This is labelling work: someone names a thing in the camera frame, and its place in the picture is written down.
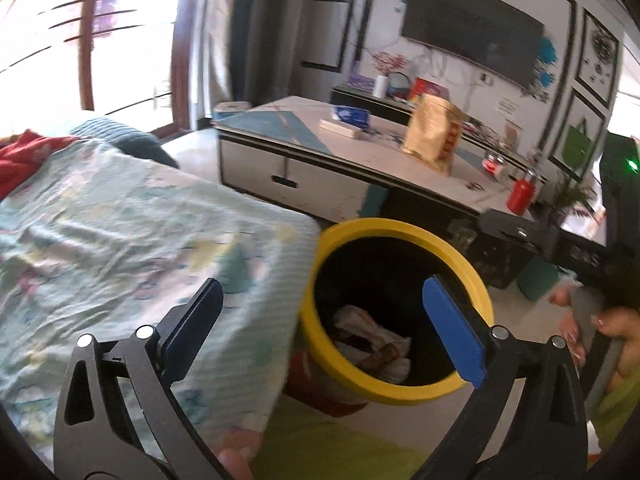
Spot white plastic bag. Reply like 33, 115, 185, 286
331, 306, 411, 385

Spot yellow rimmed trash bin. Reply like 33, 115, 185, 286
290, 218, 494, 416

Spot left hand thumb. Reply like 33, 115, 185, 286
217, 448, 254, 480

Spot right hand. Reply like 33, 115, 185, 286
548, 285, 640, 392

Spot green potted plant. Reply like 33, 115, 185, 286
546, 171, 597, 228

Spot red thermos bottle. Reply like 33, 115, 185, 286
506, 171, 537, 216

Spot light blue cartoon blanket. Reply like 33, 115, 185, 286
1, 140, 319, 463

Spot red white can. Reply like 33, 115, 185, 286
482, 153, 506, 180

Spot gold snack bag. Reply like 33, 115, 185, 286
402, 94, 468, 177

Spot red picture card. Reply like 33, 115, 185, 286
408, 77, 449, 104

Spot white blue coffee table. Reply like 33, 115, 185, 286
215, 96, 533, 288

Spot blue white bucket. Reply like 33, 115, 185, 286
212, 101, 252, 122

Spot red patterned blanket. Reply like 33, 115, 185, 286
0, 130, 78, 200

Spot blue tissue pack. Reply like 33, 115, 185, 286
332, 105, 370, 130

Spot black tv stand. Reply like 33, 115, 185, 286
330, 84, 529, 172

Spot white vase red flowers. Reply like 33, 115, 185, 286
372, 51, 408, 99

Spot brown framed balcony door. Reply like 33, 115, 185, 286
1, 0, 196, 136

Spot grey standing air conditioner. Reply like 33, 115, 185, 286
243, 0, 310, 105

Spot black wall television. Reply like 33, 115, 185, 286
400, 0, 544, 88

